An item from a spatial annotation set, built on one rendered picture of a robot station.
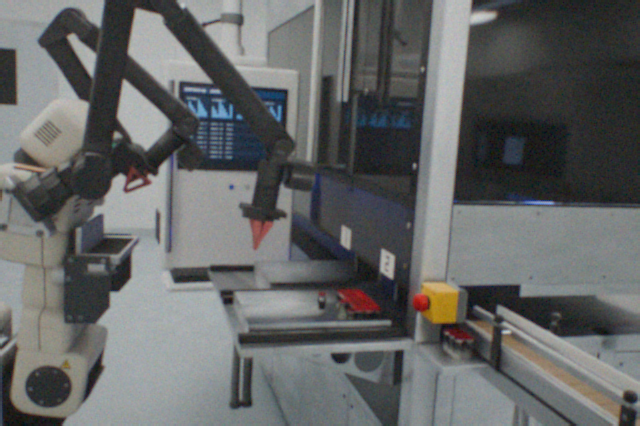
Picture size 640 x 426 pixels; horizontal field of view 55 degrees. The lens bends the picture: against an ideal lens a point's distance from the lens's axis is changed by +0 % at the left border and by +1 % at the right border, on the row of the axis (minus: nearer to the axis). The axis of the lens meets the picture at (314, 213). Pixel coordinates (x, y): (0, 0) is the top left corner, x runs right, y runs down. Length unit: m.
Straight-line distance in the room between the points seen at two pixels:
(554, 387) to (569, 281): 0.46
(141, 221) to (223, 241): 4.62
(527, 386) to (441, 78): 0.65
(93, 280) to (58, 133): 0.34
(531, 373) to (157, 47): 5.97
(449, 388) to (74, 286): 0.90
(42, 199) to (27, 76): 5.57
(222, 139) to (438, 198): 1.07
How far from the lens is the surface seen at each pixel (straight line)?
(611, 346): 1.76
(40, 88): 6.86
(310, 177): 1.39
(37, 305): 1.59
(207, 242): 2.30
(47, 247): 1.54
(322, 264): 2.03
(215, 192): 2.27
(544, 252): 1.56
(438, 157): 1.38
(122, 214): 6.89
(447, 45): 1.39
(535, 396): 1.27
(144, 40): 6.83
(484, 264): 1.48
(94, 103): 1.28
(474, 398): 1.59
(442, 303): 1.35
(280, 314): 1.57
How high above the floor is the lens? 1.38
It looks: 9 degrees down
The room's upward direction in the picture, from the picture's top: 3 degrees clockwise
